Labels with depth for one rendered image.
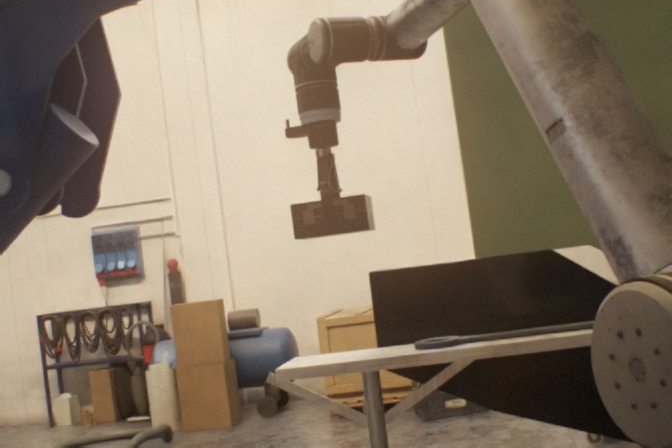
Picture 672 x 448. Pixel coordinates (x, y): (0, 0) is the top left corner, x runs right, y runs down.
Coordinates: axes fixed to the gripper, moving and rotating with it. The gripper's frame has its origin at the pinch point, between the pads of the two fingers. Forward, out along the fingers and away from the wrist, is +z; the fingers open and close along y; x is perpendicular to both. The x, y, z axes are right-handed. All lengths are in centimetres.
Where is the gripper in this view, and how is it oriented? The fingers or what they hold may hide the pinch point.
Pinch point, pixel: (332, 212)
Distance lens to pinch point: 234.3
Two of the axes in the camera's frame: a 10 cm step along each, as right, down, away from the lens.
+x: -9.8, 1.4, 1.7
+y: 1.7, 0.4, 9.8
